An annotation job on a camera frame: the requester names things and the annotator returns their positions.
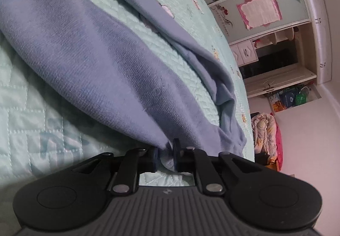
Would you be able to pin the magenta blanket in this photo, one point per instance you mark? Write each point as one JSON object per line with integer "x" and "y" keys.
{"x": 279, "y": 145}

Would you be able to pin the pink bordered poster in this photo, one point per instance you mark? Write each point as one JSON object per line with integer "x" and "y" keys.
{"x": 259, "y": 11}

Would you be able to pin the blue bag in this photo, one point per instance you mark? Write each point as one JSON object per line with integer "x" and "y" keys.
{"x": 288, "y": 96}

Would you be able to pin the white drawer cabinet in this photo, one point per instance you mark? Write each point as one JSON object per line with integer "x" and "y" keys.
{"x": 244, "y": 53}

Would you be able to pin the folded floral quilt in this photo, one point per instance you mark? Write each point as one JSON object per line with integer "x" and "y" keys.
{"x": 263, "y": 130}

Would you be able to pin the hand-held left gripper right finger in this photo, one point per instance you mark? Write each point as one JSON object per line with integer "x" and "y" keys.
{"x": 175, "y": 156}

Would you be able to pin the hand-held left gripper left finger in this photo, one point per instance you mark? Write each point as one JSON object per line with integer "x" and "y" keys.
{"x": 153, "y": 157}

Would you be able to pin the bee print bedspread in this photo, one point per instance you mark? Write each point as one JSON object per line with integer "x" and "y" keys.
{"x": 26, "y": 119}

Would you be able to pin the white door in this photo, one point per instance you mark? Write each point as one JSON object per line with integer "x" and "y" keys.
{"x": 281, "y": 79}

